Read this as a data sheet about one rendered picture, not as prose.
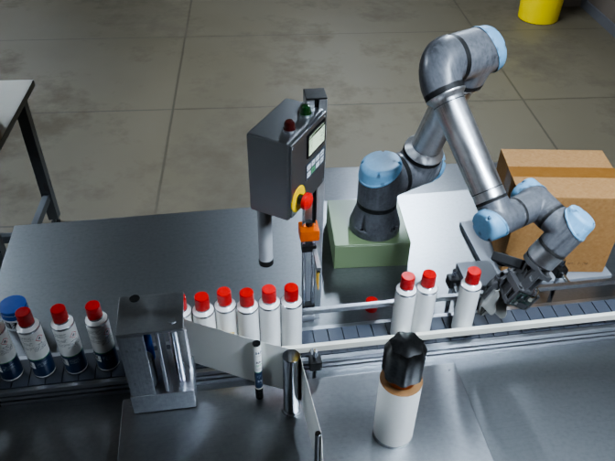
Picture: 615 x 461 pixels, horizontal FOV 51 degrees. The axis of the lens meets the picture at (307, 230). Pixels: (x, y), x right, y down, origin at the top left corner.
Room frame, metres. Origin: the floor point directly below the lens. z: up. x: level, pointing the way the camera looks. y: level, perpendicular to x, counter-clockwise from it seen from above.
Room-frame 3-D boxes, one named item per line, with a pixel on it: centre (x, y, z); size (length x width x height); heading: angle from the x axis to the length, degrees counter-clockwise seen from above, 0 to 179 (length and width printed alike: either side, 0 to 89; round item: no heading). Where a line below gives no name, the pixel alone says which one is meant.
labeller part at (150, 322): (0.94, 0.33, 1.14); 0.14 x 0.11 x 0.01; 99
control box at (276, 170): (1.17, 0.04, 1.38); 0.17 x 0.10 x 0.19; 154
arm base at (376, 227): (1.51, -0.20, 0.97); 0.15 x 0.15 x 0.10
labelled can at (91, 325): (1.01, 0.48, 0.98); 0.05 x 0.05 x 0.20
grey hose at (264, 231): (1.17, 0.10, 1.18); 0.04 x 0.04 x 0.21
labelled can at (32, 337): (0.99, 0.63, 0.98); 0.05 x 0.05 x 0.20
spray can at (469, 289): (1.14, -0.40, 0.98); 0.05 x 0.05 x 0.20
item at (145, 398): (0.94, 0.33, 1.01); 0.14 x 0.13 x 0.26; 99
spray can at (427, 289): (1.13, -0.29, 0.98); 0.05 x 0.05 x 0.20
